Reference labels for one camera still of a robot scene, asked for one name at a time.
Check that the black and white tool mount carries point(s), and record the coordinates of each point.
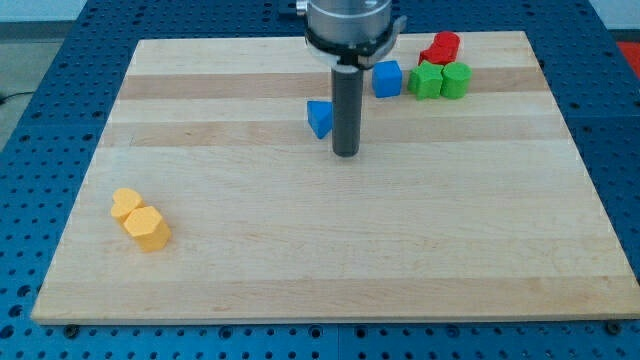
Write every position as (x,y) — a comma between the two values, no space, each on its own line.
(360,56)

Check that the green cylinder block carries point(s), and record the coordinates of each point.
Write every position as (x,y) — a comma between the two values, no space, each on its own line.
(456,79)

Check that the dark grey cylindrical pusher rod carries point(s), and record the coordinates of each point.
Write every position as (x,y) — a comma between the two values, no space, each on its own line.
(347,93)

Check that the yellow heart block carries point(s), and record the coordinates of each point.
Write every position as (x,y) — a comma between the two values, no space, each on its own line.
(125,200)

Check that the red star block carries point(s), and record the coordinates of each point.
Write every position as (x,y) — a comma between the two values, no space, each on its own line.
(437,56)

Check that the red cylinder block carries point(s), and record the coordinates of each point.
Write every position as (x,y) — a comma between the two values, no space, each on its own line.
(448,41)

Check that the wooden board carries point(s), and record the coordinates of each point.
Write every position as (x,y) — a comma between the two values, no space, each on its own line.
(470,210)

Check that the blue triangle block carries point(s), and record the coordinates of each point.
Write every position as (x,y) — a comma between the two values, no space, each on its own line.
(320,117)

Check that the yellow hexagon block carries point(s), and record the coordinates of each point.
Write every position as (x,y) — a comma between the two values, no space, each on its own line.
(148,228)

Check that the blue cube block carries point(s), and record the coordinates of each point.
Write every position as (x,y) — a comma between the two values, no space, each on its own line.
(387,79)

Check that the green star block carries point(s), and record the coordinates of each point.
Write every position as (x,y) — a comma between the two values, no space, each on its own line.
(425,80)

